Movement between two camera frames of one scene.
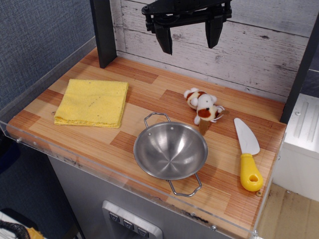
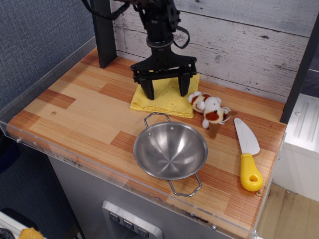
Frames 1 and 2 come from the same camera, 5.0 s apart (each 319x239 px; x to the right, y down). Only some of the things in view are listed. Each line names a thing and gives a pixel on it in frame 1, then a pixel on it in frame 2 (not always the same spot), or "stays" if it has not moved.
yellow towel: (91, 103) → (167, 98)
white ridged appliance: (297, 169) stays
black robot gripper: (161, 15) → (163, 63)
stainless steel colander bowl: (174, 151) stays
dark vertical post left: (105, 31) stays
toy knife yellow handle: (251, 179) stays
